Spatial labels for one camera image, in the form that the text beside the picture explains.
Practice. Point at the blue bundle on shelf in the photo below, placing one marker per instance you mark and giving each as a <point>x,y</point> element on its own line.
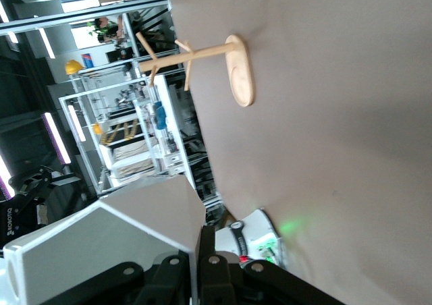
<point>160,116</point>

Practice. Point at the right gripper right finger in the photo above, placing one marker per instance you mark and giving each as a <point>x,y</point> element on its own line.
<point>219,274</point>

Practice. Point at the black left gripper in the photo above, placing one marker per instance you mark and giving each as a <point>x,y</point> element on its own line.
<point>20,217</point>

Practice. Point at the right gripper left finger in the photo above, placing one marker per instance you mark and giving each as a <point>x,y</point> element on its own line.
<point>168,278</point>

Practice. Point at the blue red sign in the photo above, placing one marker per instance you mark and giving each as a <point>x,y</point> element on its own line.
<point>87,61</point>

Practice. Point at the green potted plant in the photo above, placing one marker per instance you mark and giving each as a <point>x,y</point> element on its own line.
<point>103,28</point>

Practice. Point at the white metal shelving unit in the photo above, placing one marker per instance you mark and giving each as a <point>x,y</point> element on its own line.
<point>135,143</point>

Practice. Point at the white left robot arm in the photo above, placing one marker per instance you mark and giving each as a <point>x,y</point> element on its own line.
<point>260,224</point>

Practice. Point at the purple white light bar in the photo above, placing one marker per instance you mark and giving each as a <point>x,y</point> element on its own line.
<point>56,138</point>

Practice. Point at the wooden cup rack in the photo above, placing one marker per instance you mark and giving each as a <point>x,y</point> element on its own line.
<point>239,69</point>

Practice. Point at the grey overhead frame beam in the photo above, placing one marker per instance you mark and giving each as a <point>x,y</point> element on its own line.
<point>84,16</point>

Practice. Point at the white faceted cup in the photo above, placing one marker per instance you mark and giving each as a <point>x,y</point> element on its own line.
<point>118,224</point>

